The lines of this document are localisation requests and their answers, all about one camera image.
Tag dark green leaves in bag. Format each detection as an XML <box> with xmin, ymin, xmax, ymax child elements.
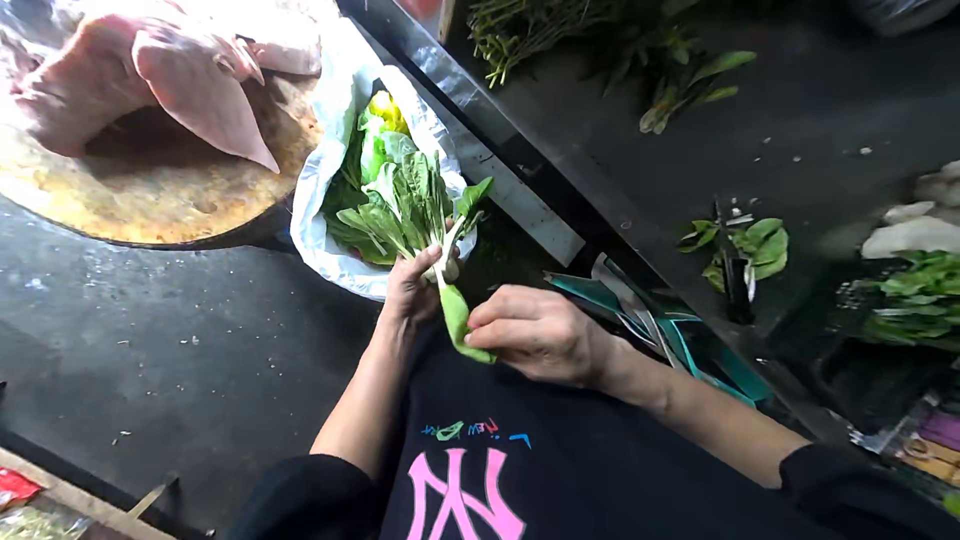
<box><xmin>322</xmin><ymin>127</ymin><xmax>399</xmax><ymax>267</ymax></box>

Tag pile of white pieces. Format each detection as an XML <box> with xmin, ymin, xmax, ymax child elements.
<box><xmin>860</xmin><ymin>159</ymin><xmax>960</xmax><ymax>261</ymax></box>

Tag small cut green leaves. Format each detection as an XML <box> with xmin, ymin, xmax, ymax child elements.
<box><xmin>677</xmin><ymin>216</ymin><xmax>790</xmax><ymax>295</ymax></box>

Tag person's body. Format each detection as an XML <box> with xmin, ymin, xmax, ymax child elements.
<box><xmin>225</xmin><ymin>318</ymin><xmax>960</xmax><ymax>540</ymax></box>

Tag pile of thin green stems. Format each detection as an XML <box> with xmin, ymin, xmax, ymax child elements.
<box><xmin>466</xmin><ymin>0</ymin><xmax>627</xmax><ymax>90</ymax></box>

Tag purple packet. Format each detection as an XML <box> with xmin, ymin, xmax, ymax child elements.
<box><xmin>916</xmin><ymin>410</ymin><xmax>960</xmax><ymax>453</ymax></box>

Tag person's right forearm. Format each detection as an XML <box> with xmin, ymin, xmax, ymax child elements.
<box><xmin>600</xmin><ymin>341</ymin><xmax>813</xmax><ymax>491</ymax></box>

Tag yellow and green packet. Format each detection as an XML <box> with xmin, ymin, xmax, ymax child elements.
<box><xmin>360</xmin><ymin>90</ymin><xmax>412</xmax><ymax>186</ymax></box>

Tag bunch of leafy greens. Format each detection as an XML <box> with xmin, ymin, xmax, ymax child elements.
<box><xmin>336</xmin><ymin>151</ymin><xmax>496</xmax><ymax>285</ymax></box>

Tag black-handled knife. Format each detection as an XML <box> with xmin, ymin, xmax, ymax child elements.
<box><xmin>714</xmin><ymin>196</ymin><xmax>756</xmax><ymax>326</ymax></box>

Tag round wooden chopping block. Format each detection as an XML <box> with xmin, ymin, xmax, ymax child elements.
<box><xmin>0</xmin><ymin>45</ymin><xmax>325</xmax><ymax>251</ymax></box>

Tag person's left hand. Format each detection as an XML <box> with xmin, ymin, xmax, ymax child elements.
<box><xmin>384</xmin><ymin>217</ymin><xmax>468</xmax><ymax>328</ymax></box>

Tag person's right hand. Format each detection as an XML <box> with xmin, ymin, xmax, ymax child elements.
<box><xmin>464</xmin><ymin>284</ymin><xmax>630</xmax><ymax>391</ymax></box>

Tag pig head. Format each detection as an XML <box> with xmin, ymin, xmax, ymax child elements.
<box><xmin>9</xmin><ymin>0</ymin><xmax>322</xmax><ymax>175</ymax></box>

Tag red packet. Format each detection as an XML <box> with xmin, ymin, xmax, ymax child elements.
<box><xmin>0</xmin><ymin>467</ymin><xmax>43</xmax><ymax>514</ymax></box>

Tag clear plastic bag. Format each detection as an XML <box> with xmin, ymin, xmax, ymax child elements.
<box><xmin>847</xmin><ymin>0</ymin><xmax>960</xmax><ymax>37</ymax></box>

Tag person's left forearm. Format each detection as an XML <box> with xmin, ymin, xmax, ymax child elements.
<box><xmin>309</xmin><ymin>309</ymin><xmax>415</xmax><ymax>483</ymax></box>

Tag teal and white plastic bags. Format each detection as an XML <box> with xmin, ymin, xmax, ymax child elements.
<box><xmin>543</xmin><ymin>252</ymin><xmax>772</xmax><ymax>408</ymax></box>

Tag long loose green leaves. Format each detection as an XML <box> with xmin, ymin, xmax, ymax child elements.
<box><xmin>603</xmin><ymin>22</ymin><xmax>759</xmax><ymax>137</ymax></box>

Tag wooden crate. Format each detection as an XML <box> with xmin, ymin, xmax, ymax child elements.
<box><xmin>0</xmin><ymin>445</ymin><xmax>181</xmax><ymax>540</ymax></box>

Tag light green leaf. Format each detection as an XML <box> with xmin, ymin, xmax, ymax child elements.
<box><xmin>437</xmin><ymin>280</ymin><xmax>498</xmax><ymax>366</ymax></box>

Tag pile of bright green leaves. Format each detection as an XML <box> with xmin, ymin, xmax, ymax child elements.
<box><xmin>861</xmin><ymin>249</ymin><xmax>960</xmax><ymax>351</ymax></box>

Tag white plastic bag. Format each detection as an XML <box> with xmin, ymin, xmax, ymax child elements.
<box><xmin>290</xmin><ymin>15</ymin><xmax>478</xmax><ymax>303</ymax></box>

